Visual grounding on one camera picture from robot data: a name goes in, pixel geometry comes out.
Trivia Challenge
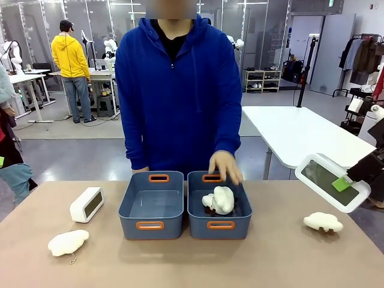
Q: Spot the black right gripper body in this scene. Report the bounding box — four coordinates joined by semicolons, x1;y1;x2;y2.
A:
346;148;384;190

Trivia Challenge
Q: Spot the large white digital clock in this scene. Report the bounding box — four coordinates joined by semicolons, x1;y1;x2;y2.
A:
295;153;371;214

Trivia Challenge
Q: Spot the white fluffy plush keychain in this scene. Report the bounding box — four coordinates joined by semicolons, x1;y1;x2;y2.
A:
303;211;344;235
201;185;235;216
47;229;90;257

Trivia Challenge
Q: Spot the small white digital clock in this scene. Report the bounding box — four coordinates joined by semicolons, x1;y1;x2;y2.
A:
69;187;105;224

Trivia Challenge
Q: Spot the person's left hand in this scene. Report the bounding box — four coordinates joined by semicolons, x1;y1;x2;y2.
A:
208;150;244;186

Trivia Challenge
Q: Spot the black utility cart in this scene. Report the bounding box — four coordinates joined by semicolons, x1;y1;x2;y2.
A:
340;87;379;136

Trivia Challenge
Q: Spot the white side table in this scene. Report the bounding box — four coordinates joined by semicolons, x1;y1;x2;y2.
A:
241;105;377;181

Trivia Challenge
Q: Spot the black clothes rack with coats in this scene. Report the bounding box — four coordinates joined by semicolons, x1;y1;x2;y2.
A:
332;34;384;98

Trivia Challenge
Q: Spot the black tripod stand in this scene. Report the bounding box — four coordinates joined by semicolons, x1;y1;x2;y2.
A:
296;35;319;109

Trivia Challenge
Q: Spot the wooden shoe rack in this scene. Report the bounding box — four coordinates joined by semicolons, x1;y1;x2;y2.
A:
245;69;283;94

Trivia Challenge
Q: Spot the person in blue hoodie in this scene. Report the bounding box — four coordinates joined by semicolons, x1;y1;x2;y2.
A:
115;13;243;174

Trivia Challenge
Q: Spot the grey plastic stool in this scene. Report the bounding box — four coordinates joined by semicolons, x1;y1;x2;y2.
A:
96;94;116;118

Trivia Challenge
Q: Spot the person in yellow hoodie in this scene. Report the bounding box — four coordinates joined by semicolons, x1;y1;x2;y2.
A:
50;19;97;124

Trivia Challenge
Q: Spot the white height-adjustable desk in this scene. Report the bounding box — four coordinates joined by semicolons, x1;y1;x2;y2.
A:
8;68;56;124

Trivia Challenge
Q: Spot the person in teal trousers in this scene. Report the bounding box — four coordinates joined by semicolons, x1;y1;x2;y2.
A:
0;64;39;206

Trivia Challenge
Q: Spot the blue basket with orange handles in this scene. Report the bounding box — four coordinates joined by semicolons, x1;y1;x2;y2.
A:
187;170;253;241
118;171;185;241

